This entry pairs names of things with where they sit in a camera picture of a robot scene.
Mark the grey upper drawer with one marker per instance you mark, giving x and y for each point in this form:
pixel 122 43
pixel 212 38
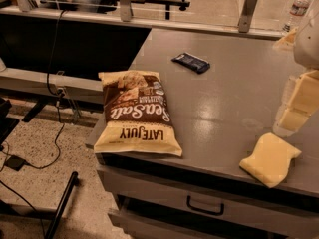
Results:
pixel 238 210

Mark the grey drawer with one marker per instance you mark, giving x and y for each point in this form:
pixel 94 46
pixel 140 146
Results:
pixel 238 210
pixel 139 227

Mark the black drawer handle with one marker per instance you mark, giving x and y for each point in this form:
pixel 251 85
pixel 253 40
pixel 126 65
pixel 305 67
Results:
pixel 201 208

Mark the clear plastic water bottle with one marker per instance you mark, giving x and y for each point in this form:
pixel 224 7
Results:
pixel 296 13

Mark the yellow sponge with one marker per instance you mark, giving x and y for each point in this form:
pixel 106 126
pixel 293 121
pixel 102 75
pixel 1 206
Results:
pixel 270 161

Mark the brown Late July chip bag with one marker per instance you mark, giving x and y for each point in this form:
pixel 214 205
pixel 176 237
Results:
pixel 136 114

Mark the black power adapter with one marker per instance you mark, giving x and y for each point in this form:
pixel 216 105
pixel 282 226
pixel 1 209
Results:
pixel 15 162

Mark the dark blue rxbar wrapper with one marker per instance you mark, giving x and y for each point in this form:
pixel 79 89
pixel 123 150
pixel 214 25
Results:
pixel 192 62

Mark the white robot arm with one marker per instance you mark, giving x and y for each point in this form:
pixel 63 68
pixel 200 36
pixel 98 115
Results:
pixel 306 44

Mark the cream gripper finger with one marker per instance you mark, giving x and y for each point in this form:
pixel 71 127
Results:
pixel 300 100
pixel 286 42

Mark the grey lower drawer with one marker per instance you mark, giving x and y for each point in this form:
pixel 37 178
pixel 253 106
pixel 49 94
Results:
pixel 139 227

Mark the black chair leg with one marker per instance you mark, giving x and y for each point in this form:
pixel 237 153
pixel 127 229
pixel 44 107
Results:
pixel 73 181

